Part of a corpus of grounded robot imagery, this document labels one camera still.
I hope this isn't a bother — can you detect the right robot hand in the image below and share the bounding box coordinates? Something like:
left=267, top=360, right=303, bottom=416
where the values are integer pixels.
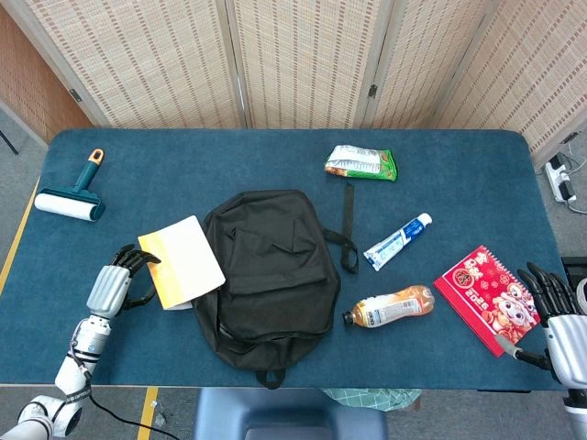
left=494, top=261, right=587, bottom=391

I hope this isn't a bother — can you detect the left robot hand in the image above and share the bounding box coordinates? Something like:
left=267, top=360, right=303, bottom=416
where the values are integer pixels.
left=85, top=244, right=162, bottom=321

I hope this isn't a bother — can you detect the white book with yellow cover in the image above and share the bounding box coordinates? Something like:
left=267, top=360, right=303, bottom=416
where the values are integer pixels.
left=137, top=214, right=227, bottom=312

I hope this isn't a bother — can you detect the black fabric backpack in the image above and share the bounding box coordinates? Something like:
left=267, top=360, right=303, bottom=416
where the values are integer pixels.
left=192, top=182, right=360, bottom=391

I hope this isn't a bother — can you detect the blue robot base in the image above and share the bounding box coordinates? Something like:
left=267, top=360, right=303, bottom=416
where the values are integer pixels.
left=192, top=388, right=389, bottom=440

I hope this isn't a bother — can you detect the black box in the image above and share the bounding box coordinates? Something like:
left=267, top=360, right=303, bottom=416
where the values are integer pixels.
left=561, top=256, right=587, bottom=291

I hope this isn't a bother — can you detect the teal lint roller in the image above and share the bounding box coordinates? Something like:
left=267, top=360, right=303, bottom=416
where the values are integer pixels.
left=34, top=148, right=106, bottom=225

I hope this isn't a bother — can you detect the red desk calendar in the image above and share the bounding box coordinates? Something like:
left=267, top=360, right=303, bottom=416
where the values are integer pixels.
left=432, top=244, right=541, bottom=358

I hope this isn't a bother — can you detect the white power strip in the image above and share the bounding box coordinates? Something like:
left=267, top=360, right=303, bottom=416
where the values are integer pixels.
left=544, top=153, right=578, bottom=204

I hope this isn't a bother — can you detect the orange drink bottle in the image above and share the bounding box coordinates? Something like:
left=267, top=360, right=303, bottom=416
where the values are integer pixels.
left=342, top=284, right=436, bottom=328

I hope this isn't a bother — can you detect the blue white toothpaste tube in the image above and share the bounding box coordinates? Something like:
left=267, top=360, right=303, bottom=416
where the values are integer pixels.
left=363, top=212, right=434, bottom=272

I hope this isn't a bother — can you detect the green checkered cloth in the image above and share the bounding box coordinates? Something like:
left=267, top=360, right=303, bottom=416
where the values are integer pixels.
left=322, top=388, right=422, bottom=413

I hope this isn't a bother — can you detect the green snack packet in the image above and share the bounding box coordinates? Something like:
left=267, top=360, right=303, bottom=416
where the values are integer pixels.
left=325, top=144, right=399, bottom=182

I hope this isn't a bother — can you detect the woven folding screen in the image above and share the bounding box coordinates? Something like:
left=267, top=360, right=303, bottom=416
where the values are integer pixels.
left=0, top=0, right=587, bottom=157

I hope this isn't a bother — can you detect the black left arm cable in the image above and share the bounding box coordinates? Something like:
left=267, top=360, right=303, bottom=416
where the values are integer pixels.
left=85, top=392, right=184, bottom=440

